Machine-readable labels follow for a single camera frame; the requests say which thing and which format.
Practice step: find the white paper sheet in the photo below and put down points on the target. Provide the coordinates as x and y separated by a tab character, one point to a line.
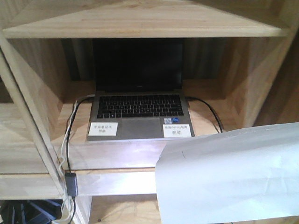
240	175

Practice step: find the white label right on laptop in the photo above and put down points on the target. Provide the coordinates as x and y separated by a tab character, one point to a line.
176	130

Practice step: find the white label on laptop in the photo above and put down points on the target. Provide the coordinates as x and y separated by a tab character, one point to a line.
176	130
105	129

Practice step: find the grey laptop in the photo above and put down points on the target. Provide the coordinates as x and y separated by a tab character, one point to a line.
139	85

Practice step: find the white label left on laptop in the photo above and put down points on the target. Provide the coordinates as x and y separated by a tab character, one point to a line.
105	129

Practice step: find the grey usb adapter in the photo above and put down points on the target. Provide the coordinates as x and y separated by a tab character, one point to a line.
71	184

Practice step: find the wooden shelf unit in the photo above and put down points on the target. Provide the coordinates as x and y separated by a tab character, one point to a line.
34	70

